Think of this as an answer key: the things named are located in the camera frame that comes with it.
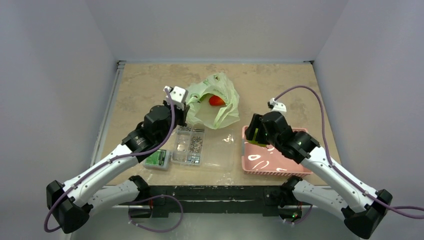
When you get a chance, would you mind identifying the yellow fake fruit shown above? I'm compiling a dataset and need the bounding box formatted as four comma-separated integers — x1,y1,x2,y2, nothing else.
247,128,267,148

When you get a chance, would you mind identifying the light green plastic bag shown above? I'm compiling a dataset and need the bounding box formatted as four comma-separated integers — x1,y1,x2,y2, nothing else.
186,72,240,130

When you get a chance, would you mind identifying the orange fake fruit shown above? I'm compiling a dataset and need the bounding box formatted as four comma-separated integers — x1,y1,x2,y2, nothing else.
208,95,226,107

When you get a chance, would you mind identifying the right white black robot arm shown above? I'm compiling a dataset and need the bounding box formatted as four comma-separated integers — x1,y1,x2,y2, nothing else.
244,111,393,239

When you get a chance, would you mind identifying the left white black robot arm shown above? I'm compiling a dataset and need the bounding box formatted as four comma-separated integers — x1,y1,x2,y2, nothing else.
43,99,190,234

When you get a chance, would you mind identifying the pink plastic basket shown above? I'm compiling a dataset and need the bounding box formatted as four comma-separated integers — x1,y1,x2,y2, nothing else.
241,125,313,177

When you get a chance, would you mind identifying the green white small box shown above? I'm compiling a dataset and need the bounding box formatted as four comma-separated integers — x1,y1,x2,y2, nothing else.
142,149,171,171

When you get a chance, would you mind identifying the clear plastic screw organizer box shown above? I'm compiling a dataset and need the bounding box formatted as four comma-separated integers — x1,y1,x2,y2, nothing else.
170,126,237,172

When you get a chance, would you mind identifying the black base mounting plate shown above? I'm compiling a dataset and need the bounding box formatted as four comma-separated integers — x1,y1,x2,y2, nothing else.
124,185,310,221

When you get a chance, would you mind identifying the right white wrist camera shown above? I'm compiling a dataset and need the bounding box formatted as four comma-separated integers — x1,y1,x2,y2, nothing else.
267,98,287,114

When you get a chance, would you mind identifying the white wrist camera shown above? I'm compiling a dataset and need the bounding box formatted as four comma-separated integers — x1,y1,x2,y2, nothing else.
163,86,189,110
267,98,287,114

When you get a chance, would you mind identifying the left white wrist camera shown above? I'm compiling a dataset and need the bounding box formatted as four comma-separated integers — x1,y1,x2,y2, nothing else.
163,86,189,110

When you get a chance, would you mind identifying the aluminium left frame rail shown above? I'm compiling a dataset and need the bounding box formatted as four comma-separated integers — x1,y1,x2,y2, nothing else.
88,60,127,169

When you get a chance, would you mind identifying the aluminium frame rail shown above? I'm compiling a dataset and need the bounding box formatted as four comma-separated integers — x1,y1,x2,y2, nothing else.
68,184,361,210
117,59,315,65
88,60,127,169

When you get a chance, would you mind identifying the aluminium back frame rail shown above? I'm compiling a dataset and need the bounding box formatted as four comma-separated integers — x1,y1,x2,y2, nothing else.
117,59,315,65

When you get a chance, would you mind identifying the aluminium front frame rail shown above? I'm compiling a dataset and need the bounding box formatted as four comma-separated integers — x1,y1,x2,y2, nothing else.
68,184,361,210

